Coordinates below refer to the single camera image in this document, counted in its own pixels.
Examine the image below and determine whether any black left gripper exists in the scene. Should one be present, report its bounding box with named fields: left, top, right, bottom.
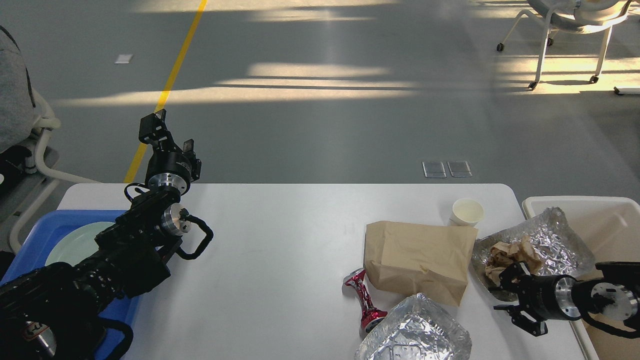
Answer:
left=138, top=109, right=202, bottom=195

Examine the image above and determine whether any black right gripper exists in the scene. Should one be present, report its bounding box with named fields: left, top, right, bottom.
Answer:
left=493, top=261, right=582, bottom=337

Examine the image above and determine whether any brown paper napkin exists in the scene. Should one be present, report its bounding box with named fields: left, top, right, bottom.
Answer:
left=484, top=235, right=543, bottom=286

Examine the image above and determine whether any small foil piece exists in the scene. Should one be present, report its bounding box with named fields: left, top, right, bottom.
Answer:
left=470, top=207, right=595, bottom=302

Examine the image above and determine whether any brown paper bag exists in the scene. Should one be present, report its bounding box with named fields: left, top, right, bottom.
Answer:
left=363, top=220, right=478, bottom=307

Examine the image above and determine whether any light green plate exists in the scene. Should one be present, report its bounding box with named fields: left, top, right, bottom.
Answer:
left=45, top=221, right=115, bottom=266

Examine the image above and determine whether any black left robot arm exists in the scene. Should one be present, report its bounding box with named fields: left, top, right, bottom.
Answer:
left=1, top=109, right=214, bottom=360

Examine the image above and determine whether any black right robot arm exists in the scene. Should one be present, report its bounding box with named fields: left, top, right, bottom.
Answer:
left=494, top=261, right=640, bottom=339

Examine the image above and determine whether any crumpled aluminium foil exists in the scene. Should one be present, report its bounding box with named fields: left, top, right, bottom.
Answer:
left=354, top=292, right=473, bottom=360

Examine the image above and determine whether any white plastic bin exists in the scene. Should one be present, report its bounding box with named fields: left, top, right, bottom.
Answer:
left=522, top=196, right=640, bottom=360

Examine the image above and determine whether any white chair left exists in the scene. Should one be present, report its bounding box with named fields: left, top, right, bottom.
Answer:
left=1, top=27, right=93, bottom=254

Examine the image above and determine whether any white chair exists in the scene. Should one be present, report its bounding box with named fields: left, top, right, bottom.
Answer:
left=1, top=27, right=93, bottom=254
left=496, top=0, right=632, bottom=91

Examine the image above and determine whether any right floor outlet plate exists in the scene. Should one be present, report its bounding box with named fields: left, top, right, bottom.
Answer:
left=446, top=161, right=473, bottom=178

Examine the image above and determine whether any floor outlet plate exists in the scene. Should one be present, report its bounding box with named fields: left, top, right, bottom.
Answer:
left=422, top=161, right=448, bottom=179
left=446, top=161, right=473, bottom=178

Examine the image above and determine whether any blue plastic tray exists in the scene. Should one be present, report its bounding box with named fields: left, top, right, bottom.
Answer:
left=1, top=209, right=139, bottom=360

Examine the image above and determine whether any crushed red soda can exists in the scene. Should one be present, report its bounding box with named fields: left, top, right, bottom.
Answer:
left=342, top=268, right=388, bottom=334

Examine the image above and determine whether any left floor outlet plate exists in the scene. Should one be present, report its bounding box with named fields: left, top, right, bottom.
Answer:
left=422, top=161, right=448, bottom=179

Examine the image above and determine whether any white chair top right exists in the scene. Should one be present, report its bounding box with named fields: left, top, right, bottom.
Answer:
left=496, top=0, right=632, bottom=91

